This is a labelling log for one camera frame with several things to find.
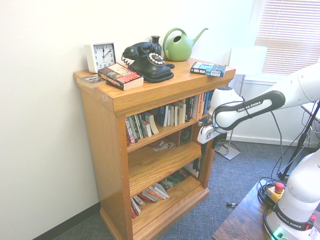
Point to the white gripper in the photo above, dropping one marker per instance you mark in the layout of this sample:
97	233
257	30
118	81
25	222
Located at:
207	135

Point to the blue Darwin's Radio paperback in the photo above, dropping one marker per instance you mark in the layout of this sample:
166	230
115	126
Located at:
208	70

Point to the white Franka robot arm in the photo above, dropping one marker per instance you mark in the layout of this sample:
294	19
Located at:
250	110

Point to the black white cover book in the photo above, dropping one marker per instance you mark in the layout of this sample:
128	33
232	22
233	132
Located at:
196	167

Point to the orange spine book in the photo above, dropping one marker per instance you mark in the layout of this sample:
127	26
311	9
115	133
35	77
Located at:
200	107

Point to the black spine book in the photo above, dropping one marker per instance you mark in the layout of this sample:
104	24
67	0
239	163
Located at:
190	110

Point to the blue spine book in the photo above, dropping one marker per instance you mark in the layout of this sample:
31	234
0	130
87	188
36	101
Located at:
206	103

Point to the cream spine book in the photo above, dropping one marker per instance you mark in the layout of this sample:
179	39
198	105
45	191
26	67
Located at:
181	112

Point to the dark green cover book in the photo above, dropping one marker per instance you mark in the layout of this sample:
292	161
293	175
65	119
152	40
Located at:
173	181

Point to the teal black cover book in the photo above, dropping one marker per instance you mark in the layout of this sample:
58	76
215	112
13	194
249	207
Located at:
165	116

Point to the green white spine book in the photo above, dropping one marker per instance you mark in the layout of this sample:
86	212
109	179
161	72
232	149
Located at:
138	127

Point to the thin red spine book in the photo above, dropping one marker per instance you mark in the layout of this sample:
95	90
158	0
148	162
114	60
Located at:
135	208

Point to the red black paperback book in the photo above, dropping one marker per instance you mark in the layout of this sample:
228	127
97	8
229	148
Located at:
120	76

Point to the small dark paperback book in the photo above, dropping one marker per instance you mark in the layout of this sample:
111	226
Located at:
88	80

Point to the wooden box with speaker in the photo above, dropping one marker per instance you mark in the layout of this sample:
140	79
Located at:
186	135

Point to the white paper photos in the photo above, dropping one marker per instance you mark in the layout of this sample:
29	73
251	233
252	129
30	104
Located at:
162	146

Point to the white leaning paperback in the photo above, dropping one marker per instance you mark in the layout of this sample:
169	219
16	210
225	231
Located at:
153	126

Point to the small black floor object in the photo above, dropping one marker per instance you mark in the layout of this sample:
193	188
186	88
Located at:
231	204

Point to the red emergency stop button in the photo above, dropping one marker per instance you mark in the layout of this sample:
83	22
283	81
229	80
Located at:
279	187

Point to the white shade floor lamp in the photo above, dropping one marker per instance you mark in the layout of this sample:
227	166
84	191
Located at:
247	60

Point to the black rotary telephone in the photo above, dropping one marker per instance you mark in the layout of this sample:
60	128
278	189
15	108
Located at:
150	67

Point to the green plastic watering can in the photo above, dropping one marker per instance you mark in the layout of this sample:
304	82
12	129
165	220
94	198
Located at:
177	50

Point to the wooden bookshelf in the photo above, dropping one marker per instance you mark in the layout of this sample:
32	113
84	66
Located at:
105	150

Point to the brown wooden desk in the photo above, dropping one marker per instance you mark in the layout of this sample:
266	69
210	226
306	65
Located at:
311	111

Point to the black glossy vase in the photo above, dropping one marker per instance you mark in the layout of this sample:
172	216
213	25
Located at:
155	41

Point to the white window blinds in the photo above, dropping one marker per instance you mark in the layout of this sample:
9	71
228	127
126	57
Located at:
287	37

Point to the white square clock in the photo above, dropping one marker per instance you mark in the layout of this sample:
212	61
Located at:
103	56

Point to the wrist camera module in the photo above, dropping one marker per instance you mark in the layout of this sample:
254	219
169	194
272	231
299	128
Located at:
203	122

